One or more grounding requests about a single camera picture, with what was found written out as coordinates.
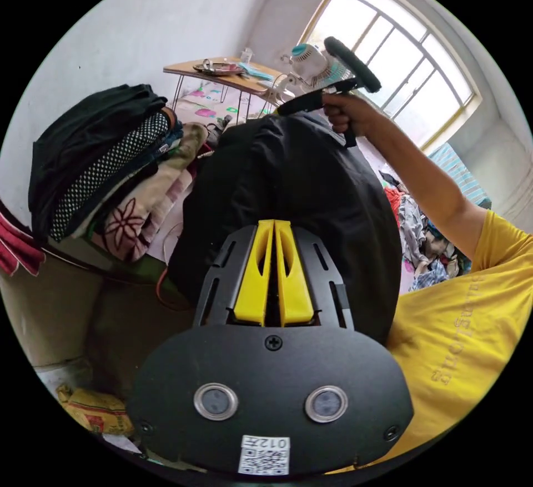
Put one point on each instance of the bed with printed sheet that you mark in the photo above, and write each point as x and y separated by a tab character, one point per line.
202	97

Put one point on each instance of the person's right hand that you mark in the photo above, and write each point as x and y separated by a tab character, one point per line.
354	114

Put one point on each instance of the red cloth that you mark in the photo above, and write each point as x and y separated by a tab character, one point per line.
18	245

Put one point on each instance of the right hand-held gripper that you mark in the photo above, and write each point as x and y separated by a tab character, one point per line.
354	64

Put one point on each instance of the yellow printed sack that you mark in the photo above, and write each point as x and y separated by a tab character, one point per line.
98	412

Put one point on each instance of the window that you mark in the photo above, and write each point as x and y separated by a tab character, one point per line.
399	37

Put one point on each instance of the small wooden folding table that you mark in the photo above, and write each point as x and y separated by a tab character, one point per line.
220	74

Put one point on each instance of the person's body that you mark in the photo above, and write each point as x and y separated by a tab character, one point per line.
462	328

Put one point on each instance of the stacked pile of clothes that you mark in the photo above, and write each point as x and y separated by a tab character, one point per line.
95	149

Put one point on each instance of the teal striped cloth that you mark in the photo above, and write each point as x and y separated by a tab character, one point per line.
460	176

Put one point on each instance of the loose heap of clothes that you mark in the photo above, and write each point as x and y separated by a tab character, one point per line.
420	229

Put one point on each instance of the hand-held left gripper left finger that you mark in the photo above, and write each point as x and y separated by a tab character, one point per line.
252	283

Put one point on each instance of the black jacket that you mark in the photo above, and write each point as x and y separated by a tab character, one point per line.
291	179

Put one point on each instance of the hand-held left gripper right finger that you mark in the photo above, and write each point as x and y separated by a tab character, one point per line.
296	287

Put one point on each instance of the white and teal fan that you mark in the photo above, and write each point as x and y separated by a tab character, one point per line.
310	64

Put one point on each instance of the person's right forearm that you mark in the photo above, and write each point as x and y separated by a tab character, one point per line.
424	179

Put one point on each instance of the brown carton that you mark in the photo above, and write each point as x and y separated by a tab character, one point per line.
54	308

